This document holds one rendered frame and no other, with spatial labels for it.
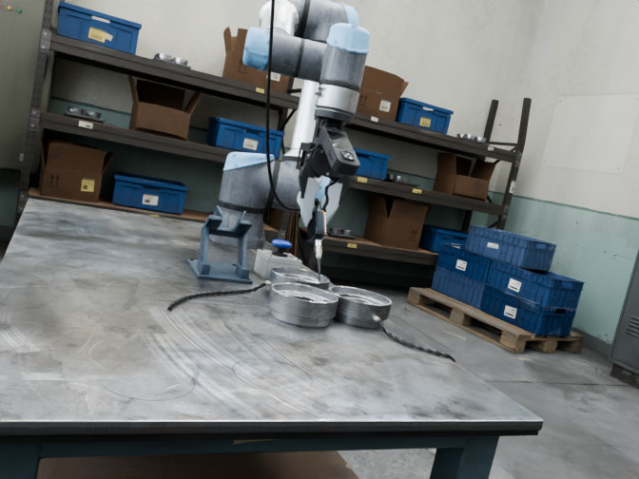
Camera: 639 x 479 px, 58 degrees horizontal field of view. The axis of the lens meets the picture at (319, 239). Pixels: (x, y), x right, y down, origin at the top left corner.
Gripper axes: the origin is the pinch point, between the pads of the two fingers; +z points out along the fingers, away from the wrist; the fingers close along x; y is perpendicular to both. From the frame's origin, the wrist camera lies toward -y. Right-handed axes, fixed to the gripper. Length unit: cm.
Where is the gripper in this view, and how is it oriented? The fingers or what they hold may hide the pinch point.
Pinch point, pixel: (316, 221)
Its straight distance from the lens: 107.1
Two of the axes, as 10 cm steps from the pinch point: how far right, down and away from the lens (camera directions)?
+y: -3.5, -1.9, 9.2
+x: -9.1, -1.4, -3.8
